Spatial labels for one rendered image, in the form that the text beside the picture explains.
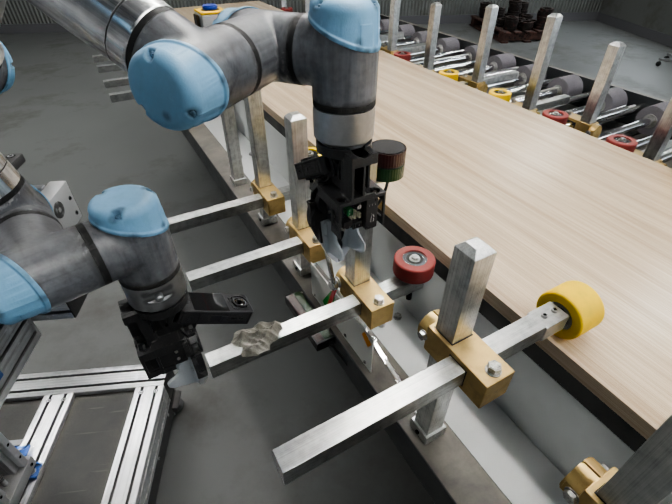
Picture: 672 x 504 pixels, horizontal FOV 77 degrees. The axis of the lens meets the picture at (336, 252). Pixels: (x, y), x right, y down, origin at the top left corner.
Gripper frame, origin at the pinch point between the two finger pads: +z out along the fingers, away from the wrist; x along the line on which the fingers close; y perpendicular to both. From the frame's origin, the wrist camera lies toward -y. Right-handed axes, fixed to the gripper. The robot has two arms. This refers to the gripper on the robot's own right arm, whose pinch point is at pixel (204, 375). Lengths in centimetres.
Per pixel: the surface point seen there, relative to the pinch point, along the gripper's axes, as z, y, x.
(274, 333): -4.0, -12.7, 0.9
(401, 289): -2.5, -39.0, 1.7
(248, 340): -3.9, -8.3, 0.0
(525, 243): -7, -65, 7
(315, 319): -3.3, -20.5, 1.0
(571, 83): -1, -180, -65
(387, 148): -30.7, -36.5, -3.2
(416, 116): -7, -88, -57
